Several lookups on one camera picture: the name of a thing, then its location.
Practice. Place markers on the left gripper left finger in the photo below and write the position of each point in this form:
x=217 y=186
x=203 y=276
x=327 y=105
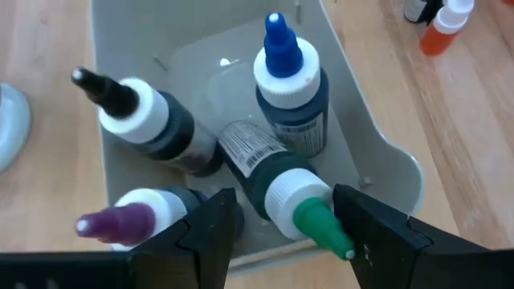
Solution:
x=201 y=249

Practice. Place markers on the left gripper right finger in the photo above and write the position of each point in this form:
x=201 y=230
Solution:
x=385 y=249

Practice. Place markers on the purple-tipped food colouring bottle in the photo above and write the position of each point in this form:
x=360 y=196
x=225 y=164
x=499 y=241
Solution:
x=132 y=221

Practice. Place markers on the green-tipped food colouring bottle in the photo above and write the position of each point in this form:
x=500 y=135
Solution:
x=281 y=188

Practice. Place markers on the black-tipped food colouring bottle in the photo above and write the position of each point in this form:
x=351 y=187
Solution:
x=160 y=124

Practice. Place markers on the blue-tipped food colouring bottle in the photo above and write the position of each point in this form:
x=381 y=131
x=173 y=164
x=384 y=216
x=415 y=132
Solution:
x=287 y=88

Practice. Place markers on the grey plastic tray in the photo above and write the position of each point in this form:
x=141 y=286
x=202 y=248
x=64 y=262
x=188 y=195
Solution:
x=209 y=48

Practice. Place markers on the white cylindrical cup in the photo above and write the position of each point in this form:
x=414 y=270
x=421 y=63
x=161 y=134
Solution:
x=12 y=128

